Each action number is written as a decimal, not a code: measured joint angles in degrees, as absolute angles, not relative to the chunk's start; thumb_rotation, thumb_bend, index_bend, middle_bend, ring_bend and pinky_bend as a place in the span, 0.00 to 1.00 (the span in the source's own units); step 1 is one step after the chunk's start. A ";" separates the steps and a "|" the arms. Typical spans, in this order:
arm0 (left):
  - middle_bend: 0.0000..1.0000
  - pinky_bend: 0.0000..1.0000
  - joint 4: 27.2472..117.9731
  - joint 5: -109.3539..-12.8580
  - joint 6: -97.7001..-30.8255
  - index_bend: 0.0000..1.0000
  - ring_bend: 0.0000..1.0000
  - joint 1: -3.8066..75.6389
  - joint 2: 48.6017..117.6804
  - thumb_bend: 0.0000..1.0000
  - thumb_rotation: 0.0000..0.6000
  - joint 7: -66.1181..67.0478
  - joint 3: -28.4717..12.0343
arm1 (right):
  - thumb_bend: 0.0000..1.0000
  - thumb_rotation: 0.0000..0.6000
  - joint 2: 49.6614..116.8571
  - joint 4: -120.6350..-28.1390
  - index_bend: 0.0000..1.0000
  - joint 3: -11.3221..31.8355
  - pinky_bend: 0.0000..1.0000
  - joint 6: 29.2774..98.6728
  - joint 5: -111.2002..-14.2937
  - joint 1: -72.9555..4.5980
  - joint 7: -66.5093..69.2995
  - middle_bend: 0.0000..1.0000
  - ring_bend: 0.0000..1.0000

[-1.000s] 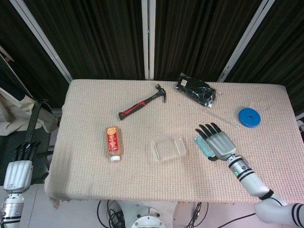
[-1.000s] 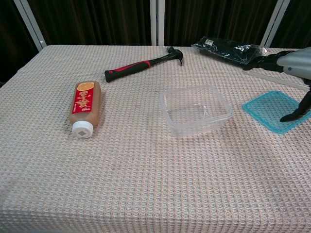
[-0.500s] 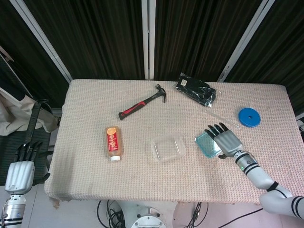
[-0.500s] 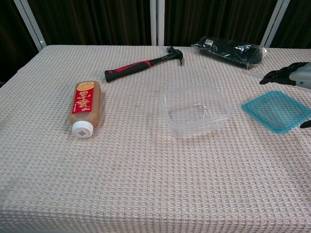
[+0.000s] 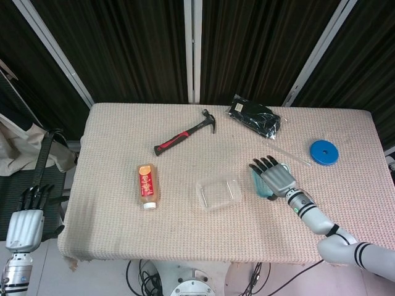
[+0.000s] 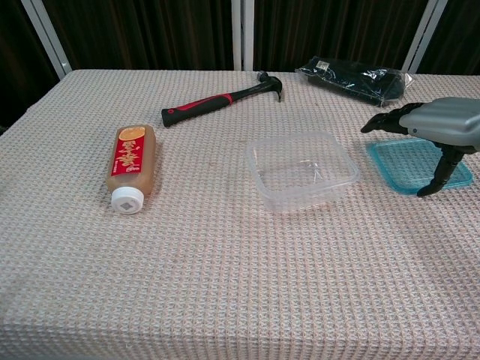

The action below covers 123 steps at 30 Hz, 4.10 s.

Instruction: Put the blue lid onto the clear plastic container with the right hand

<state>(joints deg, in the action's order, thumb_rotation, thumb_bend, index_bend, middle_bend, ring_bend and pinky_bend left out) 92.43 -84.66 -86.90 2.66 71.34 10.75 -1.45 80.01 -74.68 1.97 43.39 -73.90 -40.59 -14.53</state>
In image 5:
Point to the beige cloth on chair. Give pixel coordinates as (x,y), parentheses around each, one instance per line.
(15,148)

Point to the white metal frame post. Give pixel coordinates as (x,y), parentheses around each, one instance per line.
(318,52)
(55,52)
(192,49)

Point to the blue round disc with hole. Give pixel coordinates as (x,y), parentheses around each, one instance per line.
(318,155)

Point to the clear plastic straw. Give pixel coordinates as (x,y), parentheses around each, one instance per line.
(293,157)

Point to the brown sauce bottle red label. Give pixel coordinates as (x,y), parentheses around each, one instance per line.
(148,185)

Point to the black pleated curtain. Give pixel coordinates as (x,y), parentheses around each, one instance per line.
(129,46)

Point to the white grey robot base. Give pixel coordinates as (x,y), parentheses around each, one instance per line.
(191,285)

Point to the clear plastic container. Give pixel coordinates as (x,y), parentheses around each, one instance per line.
(219,192)

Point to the blue container lid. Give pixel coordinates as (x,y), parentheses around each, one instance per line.
(257,185)

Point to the black red claw hammer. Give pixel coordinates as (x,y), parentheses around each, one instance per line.
(182,137)

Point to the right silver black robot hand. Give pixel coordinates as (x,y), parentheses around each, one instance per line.
(277,179)

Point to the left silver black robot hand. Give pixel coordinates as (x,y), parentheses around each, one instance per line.
(24,228)

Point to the black item in plastic bag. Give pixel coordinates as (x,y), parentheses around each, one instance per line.
(256,118)

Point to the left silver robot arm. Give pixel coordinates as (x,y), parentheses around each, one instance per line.
(17,274)

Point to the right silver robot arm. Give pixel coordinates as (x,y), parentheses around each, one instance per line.
(327,234)

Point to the black mesh chair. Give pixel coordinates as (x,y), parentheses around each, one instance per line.
(12,185)

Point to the beige waffle weave tablecloth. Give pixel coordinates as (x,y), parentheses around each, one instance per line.
(185,234)

